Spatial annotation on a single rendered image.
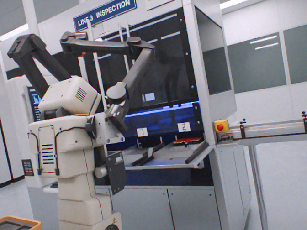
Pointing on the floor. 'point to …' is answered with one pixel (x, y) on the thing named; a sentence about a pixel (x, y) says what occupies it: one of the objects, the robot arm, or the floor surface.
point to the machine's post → (207, 113)
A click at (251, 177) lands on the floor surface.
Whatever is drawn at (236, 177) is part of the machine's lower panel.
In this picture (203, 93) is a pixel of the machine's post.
